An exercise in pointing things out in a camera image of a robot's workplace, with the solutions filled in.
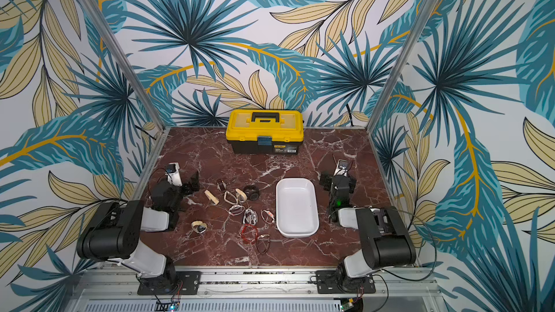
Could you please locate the dark brown strap watch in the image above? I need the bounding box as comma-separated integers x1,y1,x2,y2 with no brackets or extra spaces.
217,179,227,193

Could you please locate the white plastic storage tray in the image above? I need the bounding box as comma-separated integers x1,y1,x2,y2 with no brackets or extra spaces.
275,178,319,238

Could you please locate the beige looped watch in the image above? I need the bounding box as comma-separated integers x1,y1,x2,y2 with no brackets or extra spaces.
223,189,248,205

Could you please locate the white pink watch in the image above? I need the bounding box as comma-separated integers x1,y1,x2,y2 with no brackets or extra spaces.
228,205,245,216

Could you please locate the beige square watch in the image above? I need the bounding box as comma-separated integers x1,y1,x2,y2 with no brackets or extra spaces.
191,220,208,234

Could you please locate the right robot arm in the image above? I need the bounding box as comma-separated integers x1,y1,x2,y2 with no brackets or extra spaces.
316,173,416,294

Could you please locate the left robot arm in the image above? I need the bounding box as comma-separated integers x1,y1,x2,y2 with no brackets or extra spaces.
77,172,200,296

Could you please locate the black round watch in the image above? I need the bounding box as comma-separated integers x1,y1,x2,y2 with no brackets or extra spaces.
242,185,260,201

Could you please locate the red transparent watch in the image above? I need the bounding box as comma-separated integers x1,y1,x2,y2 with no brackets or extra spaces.
240,224,259,244

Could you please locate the yellow black toolbox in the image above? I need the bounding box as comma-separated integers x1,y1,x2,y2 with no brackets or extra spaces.
225,109,304,155

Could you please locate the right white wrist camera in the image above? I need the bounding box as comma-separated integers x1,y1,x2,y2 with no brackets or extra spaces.
334,159,351,176

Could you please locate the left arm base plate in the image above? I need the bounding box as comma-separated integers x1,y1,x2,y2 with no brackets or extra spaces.
137,271,201,296

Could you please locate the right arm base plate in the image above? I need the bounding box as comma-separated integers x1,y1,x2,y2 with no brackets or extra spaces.
315,270,376,294

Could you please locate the aluminium front rail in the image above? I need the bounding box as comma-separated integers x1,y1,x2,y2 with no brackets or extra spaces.
65,267,448,311

